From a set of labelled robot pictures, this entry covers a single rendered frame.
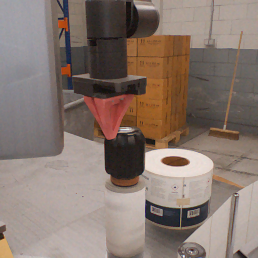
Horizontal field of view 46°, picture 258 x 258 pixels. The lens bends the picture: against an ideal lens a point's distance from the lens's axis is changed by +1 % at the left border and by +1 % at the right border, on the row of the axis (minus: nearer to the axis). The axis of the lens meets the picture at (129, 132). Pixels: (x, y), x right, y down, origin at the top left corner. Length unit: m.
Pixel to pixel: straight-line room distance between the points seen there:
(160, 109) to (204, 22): 1.80
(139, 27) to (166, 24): 4.85
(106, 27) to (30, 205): 0.75
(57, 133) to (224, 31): 4.77
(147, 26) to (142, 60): 3.28
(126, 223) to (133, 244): 0.05
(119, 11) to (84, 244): 0.54
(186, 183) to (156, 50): 3.01
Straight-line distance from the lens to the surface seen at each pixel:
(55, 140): 0.15
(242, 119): 4.90
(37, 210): 1.03
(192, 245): 0.47
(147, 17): 0.50
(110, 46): 0.44
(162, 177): 0.76
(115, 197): 0.61
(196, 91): 5.10
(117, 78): 0.44
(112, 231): 0.65
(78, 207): 1.01
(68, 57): 5.12
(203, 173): 0.79
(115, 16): 0.44
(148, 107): 3.81
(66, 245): 0.78
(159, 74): 3.68
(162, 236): 0.80
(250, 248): 0.79
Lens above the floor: 1.34
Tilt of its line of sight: 17 degrees down
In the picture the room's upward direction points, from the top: straight up
